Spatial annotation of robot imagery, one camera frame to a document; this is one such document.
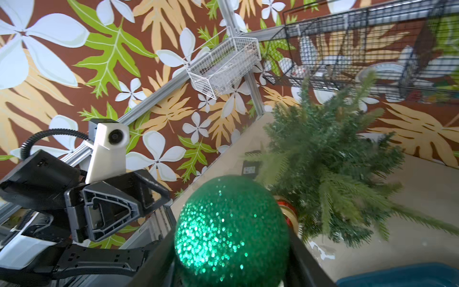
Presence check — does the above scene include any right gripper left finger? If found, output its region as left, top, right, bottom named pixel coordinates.
left=127, top=236, right=176, bottom=287

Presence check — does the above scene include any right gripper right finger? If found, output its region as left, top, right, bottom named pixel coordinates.
left=286, top=229, right=337, bottom=287

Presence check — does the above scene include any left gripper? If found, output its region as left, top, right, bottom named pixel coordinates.
left=64, top=169, right=171, bottom=243

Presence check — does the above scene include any red gold striped ornament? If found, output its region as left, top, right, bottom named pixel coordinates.
left=274, top=196, right=300, bottom=235

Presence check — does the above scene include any green glitter ball ornament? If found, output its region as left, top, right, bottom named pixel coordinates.
left=174, top=175, right=290, bottom=287

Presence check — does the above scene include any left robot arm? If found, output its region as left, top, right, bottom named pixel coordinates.
left=1, top=121, right=175, bottom=287

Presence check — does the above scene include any small green christmas tree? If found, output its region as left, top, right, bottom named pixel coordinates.
left=245, top=73, right=459, bottom=248

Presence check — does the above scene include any black pad left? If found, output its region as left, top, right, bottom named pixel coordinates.
left=241, top=150, right=261, bottom=180

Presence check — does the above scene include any teal plastic bin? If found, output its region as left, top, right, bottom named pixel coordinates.
left=337, top=263, right=459, bottom=287

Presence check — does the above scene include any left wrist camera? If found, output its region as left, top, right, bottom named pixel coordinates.
left=86, top=118, right=129, bottom=184

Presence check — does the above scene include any white wire basket left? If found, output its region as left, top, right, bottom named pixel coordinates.
left=187, top=37, right=261, bottom=99

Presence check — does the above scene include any black wire basket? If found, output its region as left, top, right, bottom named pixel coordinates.
left=278, top=1, right=459, bottom=105

